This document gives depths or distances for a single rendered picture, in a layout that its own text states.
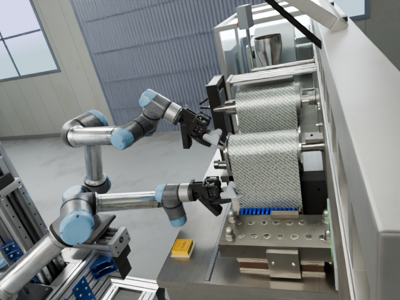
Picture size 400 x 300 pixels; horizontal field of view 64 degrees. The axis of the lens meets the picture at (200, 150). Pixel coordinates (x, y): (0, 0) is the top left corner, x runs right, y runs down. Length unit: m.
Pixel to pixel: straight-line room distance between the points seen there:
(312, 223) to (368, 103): 0.83
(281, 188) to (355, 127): 0.88
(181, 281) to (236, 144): 0.53
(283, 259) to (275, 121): 0.54
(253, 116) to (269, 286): 0.64
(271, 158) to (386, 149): 0.86
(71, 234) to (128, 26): 3.93
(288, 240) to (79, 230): 0.72
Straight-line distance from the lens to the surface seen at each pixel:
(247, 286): 1.19
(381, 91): 0.44
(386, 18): 4.20
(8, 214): 1.65
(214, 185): 1.24
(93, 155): 1.68
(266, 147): 1.14
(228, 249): 1.16
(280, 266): 1.15
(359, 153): 0.30
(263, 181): 1.20
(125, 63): 5.06
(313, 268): 1.19
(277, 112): 1.33
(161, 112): 1.21
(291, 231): 1.16
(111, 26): 5.04
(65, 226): 1.24
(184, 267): 1.30
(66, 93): 6.05
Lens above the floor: 1.80
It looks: 25 degrees down
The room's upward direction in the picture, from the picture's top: 14 degrees counter-clockwise
